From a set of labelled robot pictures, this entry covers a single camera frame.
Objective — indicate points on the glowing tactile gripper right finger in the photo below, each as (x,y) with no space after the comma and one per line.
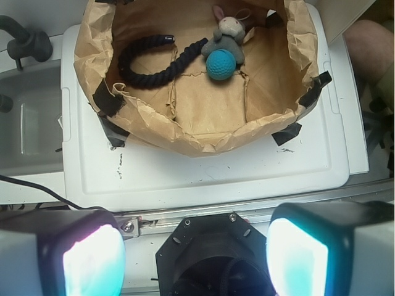
(332,248)

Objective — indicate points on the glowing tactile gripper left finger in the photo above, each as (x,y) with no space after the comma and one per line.
(61,252)

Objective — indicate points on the gray plush bunny toy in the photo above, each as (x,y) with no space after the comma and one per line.
(228,35)

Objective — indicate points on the white plastic bin lid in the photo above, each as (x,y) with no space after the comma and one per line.
(139,177)

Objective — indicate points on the clear plastic container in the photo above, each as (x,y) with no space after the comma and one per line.
(31,135)

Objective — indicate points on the brown paper bag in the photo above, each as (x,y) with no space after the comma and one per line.
(277,84)

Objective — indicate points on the blue dimpled ball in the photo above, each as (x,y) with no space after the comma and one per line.
(220,65)

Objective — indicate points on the person's bare leg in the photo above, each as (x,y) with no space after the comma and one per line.
(371,49)

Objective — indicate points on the black clamp stand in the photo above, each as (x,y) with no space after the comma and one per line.
(26,43)

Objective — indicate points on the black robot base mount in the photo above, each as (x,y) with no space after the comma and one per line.
(214,255)

